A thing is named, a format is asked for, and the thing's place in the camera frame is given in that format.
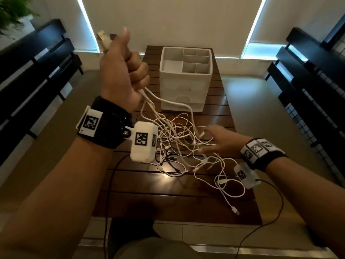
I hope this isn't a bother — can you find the wire mesh panel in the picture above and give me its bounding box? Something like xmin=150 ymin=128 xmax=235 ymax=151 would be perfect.
xmin=284 ymin=32 xmax=345 ymax=184

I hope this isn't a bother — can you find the thin black camera wire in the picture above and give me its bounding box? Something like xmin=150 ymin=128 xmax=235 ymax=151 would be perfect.
xmin=235 ymin=179 xmax=284 ymax=259
xmin=103 ymin=154 xmax=130 ymax=259

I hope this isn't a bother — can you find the beige roller blind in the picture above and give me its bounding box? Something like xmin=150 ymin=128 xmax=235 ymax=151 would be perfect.
xmin=77 ymin=0 xmax=267 ymax=58
xmin=29 ymin=0 xmax=99 ymax=51

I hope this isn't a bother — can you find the black left wristband with markers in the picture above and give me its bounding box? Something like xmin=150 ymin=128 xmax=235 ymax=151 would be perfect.
xmin=76 ymin=96 xmax=133 ymax=149

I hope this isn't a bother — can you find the white drawer organizer box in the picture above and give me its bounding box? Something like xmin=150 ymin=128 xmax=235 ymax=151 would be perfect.
xmin=159 ymin=46 xmax=213 ymax=113

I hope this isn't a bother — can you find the person's right forearm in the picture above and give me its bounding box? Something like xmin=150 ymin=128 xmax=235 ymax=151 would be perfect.
xmin=265 ymin=156 xmax=345 ymax=259

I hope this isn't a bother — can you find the person's dark trouser leg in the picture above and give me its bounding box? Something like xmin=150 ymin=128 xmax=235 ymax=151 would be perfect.
xmin=107 ymin=218 xmax=161 ymax=259

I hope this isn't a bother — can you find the black wristband with markers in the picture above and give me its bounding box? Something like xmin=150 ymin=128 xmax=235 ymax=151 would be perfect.
xmin=240 ymin=137 xmax=288 ymax=172
xmin=76 ymin=96 xmax=133 ymax=149

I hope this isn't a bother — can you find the person's left hand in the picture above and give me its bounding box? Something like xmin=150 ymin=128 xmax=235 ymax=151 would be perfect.
xmin=100 ymin=27 xmax=150 ymax=114

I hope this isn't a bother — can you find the black right wristband with markers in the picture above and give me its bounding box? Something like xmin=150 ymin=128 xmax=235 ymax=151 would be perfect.
xmin=240 ymin=137 xmax=288 ymax=172

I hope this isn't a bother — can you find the tangle of white cables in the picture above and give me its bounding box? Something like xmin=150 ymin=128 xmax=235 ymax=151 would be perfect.
xmin=140 ymin=105 xmax=246 ymax=216

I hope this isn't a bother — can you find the person's right hand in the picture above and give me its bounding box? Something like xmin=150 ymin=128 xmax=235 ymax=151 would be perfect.
xmin=198 ymin=124 xmax=253 ymax=159

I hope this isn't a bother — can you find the person's left forearm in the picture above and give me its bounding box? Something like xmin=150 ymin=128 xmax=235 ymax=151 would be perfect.
xmin=0 ymin=136 xmax=114 ymax=259

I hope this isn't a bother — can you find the wooden slatted table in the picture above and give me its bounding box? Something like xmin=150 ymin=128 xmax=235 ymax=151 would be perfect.
xmin=93 ymin=45 xmax=262 ymax=226

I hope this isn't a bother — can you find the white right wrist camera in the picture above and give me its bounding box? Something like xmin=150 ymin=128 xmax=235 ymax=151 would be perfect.
xmin=234 ymin=162 xmax=261 ymax=190

